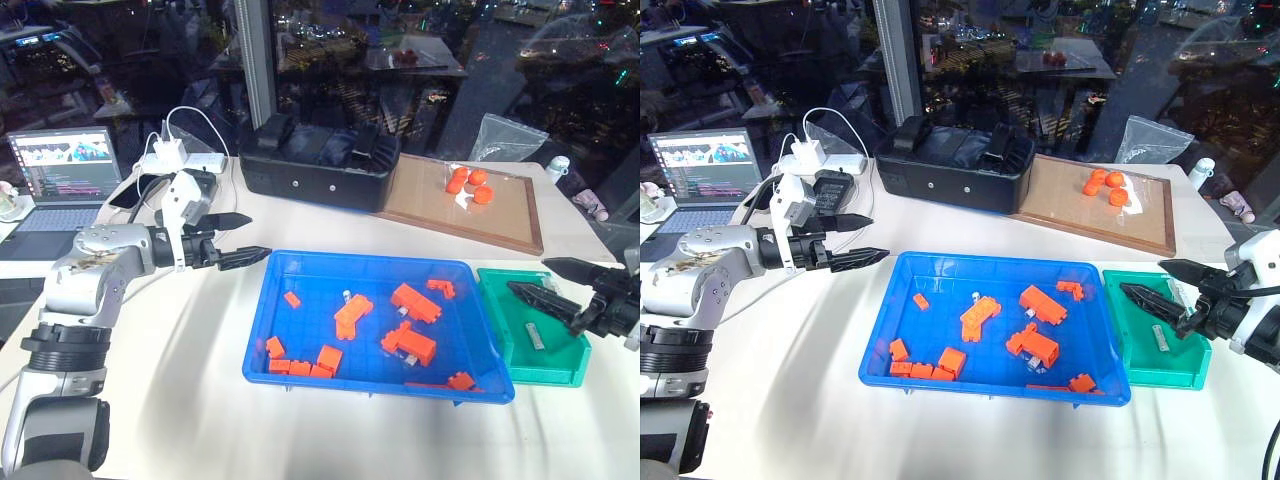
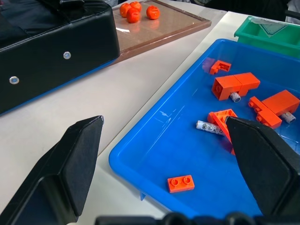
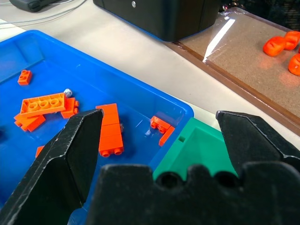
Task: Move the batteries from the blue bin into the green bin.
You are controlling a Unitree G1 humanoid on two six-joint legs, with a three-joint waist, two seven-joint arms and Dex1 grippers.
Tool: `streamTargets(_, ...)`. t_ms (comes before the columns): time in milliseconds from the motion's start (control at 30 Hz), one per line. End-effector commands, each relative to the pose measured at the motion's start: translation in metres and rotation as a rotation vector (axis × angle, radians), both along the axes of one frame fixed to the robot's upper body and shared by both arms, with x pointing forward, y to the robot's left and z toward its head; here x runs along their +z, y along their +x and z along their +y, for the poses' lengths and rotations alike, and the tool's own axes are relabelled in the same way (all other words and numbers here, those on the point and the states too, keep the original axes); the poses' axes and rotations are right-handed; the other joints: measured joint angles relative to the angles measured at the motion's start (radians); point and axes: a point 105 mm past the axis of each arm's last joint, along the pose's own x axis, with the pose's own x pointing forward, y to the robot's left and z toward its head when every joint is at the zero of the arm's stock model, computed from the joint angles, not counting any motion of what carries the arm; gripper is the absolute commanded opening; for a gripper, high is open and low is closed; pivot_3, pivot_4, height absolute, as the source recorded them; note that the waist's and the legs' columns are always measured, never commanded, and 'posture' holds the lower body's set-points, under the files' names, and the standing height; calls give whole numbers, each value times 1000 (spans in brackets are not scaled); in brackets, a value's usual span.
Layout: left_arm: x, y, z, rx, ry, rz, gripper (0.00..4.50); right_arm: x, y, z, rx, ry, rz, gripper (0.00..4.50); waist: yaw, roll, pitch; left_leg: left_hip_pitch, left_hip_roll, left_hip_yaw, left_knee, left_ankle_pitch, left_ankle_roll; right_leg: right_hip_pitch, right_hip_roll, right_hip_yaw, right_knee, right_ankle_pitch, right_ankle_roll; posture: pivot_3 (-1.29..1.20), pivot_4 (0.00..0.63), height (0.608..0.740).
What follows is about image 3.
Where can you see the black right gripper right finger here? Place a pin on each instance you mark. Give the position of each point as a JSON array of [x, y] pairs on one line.
[[253, 138]]

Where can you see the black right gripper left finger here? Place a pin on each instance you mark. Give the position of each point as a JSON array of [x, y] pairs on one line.
[[54, 168]]

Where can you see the green plastic tray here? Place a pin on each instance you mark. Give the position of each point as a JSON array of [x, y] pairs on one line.
[[199, 145]]

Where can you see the black box with blue base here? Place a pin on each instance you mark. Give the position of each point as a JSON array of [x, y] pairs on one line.
[[161, 16]]

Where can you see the orange flat brick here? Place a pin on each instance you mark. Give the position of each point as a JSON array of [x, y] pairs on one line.
[[167, 136], [29, 122]]

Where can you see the large orange hollow brick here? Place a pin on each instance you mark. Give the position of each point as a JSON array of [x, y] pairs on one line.
[[43, 104]]

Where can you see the long orange brick stack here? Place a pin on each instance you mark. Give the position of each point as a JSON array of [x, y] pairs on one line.
[[110, 133]]

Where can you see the small grey ball piece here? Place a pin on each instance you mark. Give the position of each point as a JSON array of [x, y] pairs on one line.
[[67, 92]]

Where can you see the brown framed cork board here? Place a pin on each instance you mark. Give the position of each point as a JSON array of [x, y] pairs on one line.
[[248, 58]]

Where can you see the orange rounded plastic piece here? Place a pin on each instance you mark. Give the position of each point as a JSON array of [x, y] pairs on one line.
[[274, 45], [292, 40], [295, 64]]

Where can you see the blue plastic bin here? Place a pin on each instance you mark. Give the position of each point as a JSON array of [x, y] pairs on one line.
[[77, 77]]

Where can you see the small orange two-stud brick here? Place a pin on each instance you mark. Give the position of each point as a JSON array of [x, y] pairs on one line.
[[24, 77]]

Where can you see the dark grey device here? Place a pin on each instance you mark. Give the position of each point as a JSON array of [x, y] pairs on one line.
[[32, 4]]

